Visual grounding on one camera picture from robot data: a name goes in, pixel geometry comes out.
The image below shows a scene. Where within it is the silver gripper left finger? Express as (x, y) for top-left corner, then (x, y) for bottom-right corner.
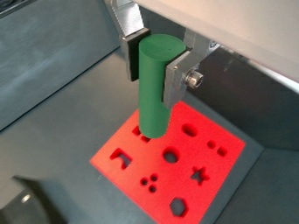
(104, 0), (150, 81)

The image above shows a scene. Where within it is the black curved cradle stand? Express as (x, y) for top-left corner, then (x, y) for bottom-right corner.
(0, 175), (67, 224)

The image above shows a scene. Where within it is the green cylinder peg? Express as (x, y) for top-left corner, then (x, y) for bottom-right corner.
(138, 34), (185, 138)

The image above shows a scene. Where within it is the red shape sorter block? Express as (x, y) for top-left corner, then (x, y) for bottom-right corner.
(89, 102), (245, 224)

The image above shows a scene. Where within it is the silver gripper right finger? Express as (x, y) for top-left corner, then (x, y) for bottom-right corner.
(162, 29), (220, 109)

